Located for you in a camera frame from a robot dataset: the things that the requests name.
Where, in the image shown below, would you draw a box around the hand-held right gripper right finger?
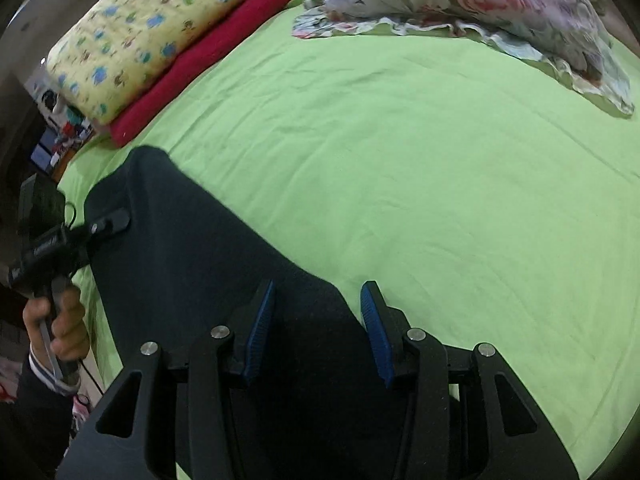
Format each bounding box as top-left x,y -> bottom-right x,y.
360,280 -> 581,480

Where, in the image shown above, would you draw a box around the person's left forearm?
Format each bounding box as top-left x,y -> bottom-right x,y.
0,344 -> 83,478

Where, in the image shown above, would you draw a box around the colourful clutter pile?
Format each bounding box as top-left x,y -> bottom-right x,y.
27,72 -> 97,173

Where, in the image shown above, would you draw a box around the person's left hand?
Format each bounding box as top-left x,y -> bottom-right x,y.
22,287 -> 87,362

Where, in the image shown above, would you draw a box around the floral ruffled pillow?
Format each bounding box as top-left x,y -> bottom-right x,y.
291,0 -> 636,119

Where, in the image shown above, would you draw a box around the green bed sheet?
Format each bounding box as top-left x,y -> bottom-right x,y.
56,0 -> 640,480

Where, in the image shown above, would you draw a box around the red folded blanket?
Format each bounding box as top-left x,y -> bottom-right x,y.
109,0 -> 295,149

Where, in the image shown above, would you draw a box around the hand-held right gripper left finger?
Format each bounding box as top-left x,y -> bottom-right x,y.
55,280 -> 278,480

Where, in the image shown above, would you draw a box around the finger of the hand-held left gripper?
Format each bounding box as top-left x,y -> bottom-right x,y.
86,210 -> 133,252

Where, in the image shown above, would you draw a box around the yellow cartoon print pillow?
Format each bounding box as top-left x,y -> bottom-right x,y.
46,0 -> 277,126

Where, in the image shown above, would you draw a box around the dark navy pants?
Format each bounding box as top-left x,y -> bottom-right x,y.
82,145 -> 462,480

